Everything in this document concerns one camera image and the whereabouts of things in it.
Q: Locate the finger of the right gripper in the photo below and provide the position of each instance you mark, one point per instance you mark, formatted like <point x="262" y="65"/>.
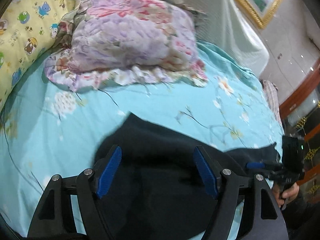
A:
<point x="255" y="165"/>

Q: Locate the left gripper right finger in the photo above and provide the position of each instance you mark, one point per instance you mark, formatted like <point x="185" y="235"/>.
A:
<point x="261" y="217"/>

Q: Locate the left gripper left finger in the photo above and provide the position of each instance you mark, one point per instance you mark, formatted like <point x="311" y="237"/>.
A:
<point x="53" y="217"/>

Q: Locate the black pants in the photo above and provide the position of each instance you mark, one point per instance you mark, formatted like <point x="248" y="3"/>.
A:
<point x="157" y="191"/>

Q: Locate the person's right hand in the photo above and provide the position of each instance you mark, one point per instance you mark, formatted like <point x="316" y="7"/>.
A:
<point x="288" y="195"/>

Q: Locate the wooden cabinet with glass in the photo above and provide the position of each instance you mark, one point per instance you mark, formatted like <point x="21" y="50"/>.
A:
<point x="300" y="118"/>

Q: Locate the plaid cloth at bedside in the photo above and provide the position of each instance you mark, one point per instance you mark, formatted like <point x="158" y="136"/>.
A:
<point x="271" y="94"/>

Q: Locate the turquoise floral bed sheet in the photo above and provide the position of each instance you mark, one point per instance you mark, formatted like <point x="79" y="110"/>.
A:
<point x="46" y="130"/>

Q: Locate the beige ribbed headboard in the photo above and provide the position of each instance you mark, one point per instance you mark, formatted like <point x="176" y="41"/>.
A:
<point x="226" y="27"/>

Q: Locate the pink floral ruffled pillow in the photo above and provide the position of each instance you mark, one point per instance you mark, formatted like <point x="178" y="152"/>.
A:
<point x="126" y="42"/>

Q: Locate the yellow cartoon print pillow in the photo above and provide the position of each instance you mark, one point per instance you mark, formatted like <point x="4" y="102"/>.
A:
<point x="28" y="29"/>

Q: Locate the black camera box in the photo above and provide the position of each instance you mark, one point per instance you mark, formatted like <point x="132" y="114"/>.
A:
<point x="292" y="157"/>

